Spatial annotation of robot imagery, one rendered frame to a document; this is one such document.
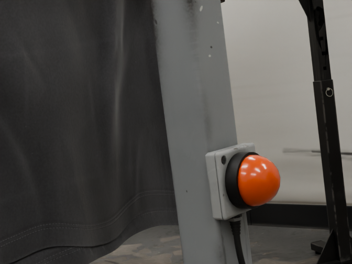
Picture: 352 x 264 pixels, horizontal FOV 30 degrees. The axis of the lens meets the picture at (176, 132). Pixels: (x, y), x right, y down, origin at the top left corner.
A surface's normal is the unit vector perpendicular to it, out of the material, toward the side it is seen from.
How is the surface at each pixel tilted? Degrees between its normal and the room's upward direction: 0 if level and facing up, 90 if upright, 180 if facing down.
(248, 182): 81
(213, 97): 90
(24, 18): 92
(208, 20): 90
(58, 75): 92
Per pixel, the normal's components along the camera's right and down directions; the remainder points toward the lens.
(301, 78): -0.64, 0.14
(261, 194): 0.10, 0.53
